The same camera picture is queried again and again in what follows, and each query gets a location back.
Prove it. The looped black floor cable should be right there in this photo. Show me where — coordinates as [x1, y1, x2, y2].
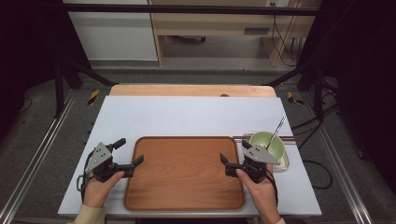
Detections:
[303, 159, 333, 190]

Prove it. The black hanging cable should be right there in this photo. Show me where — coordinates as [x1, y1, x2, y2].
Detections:
[271, 14, 305, 67]

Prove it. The thin black floor cable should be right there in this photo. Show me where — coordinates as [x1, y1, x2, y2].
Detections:
[18, 97, 34, 115]

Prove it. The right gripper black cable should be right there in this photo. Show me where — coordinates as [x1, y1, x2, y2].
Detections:
[264, 169, 280, 207]

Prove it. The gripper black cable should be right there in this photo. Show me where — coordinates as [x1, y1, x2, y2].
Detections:
[264, 169, 280, 207]
[76, 148, 95, 203]

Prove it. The metal spoon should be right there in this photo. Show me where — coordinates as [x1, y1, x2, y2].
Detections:
[265, 116, 287, 151]

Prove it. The aluminium floor rail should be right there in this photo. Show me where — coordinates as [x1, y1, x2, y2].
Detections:
[301, 92, 375, 224]
[0, 89, 78, 224]

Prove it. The white cabinet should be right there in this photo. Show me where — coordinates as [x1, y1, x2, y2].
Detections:
[63, 0, 159, 62]

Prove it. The black horizontal frame bar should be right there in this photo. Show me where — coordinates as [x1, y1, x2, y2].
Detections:
[62, 3, 322, 17]

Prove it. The person's right hand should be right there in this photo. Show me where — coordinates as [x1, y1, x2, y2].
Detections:
[235, 163, 279, 216]

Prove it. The person's left hand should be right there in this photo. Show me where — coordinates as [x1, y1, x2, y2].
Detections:
[82, 170, 125, 209]

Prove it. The light wooden desk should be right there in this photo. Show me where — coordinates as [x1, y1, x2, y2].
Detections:
[148, 0, 322, 67]

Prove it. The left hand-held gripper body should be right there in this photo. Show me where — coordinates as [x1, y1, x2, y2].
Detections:
[84, 141, 125, 184]

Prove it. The brown wooden tray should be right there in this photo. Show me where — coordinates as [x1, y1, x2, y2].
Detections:
[122, 135, 246, 212]

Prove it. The black curtain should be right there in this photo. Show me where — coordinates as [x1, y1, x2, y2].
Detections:
[306, 0, 396, 195]
[0, 0, 92, 139]

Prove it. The light green bowl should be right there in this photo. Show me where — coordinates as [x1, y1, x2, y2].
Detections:
[248, 131, 286, 159]

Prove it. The straight black floor cable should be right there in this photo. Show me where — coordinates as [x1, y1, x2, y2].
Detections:
[293, 121, 323, 149]
[291, 105, 340, 131]

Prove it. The black metal stand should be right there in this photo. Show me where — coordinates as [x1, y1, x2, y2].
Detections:
[53, 58, 117, 119]
[266, 61, 325, 119]

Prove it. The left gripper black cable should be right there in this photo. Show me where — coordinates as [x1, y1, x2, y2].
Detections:
[76, 148, 95, 203]

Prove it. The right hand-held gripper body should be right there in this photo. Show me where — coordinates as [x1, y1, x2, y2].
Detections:
[237, 144, 280, 184]

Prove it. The yellow black floor tape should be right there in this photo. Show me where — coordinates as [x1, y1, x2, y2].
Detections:
[287, 91, 305, 105]
[87, 89, 101, 106]

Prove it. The white table sheet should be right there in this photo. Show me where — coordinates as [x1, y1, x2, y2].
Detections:
[57, 95, 322, 217]

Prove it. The white rectangular plate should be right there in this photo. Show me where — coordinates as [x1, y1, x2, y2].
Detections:
[243, 133, 290, 173]

